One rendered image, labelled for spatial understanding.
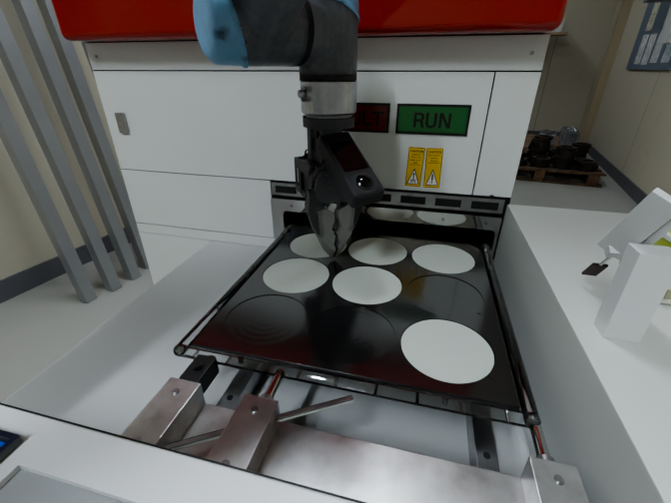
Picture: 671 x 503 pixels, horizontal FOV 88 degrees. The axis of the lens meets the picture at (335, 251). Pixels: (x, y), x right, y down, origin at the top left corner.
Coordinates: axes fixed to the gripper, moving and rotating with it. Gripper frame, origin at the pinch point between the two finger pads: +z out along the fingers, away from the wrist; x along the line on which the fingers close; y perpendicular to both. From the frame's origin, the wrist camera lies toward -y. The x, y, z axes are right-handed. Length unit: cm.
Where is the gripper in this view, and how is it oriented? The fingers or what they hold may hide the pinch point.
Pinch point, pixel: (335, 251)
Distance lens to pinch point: 55.7
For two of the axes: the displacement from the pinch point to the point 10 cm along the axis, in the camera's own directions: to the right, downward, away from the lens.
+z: 0.0, 8.9, 4.6
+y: -4.5, -4.1, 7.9
